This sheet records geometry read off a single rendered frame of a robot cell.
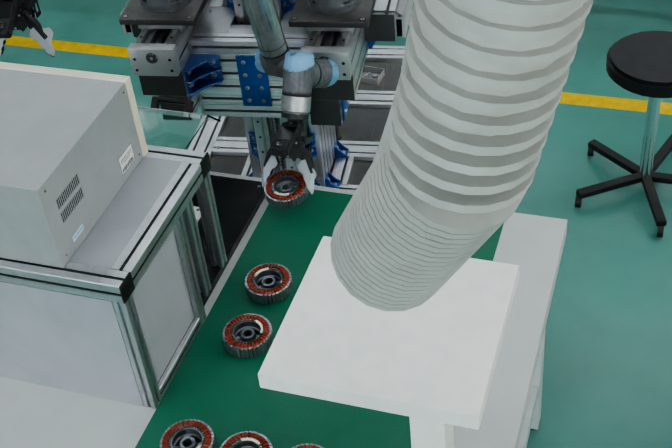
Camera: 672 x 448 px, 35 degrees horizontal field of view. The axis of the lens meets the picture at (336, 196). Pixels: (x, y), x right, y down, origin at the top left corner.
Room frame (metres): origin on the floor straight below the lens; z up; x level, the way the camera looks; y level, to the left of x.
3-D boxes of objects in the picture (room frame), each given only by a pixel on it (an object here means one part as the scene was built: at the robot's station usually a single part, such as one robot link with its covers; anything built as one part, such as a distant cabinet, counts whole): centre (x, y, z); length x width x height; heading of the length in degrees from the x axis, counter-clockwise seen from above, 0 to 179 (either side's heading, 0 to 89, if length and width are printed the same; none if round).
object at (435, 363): (1.29, -0.08, 0.98); 0.37 x 0.35 x 0.46; 68
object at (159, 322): (1.67, 0.40, 0.91); 0.28 x 0.03 x 0.32; 158
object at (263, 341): (1.70, 0.23, 0.77); 0.11 x 0.11 x 0.04
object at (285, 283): (1.87, 0.18, 0.77); 0.11 x 0.11 x 0.04
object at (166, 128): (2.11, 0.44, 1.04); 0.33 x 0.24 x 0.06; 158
